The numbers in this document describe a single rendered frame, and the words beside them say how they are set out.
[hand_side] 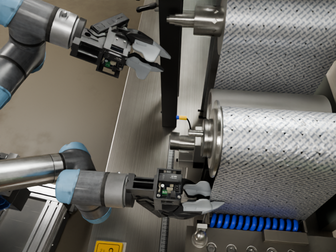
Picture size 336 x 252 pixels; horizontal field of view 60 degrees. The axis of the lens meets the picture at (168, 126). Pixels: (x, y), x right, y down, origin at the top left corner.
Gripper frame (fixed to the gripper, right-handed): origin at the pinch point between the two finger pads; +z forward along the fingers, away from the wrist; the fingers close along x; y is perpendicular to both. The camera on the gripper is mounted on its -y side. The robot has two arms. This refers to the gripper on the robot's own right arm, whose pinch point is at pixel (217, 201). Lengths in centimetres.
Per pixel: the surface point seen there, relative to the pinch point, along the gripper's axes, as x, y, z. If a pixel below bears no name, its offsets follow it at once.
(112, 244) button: -7.2, -16.6, -24.9
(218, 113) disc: 6.2, 23.3, -3.0
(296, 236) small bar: -4.9, -4.2, 17.9
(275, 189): -0.2, 8.8, 10.0
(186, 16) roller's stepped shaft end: 30.2, 25.9, -9.8
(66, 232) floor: 19, -109, -71
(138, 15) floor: 232, -109, -60
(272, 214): -0.3, -4.5, 13.3
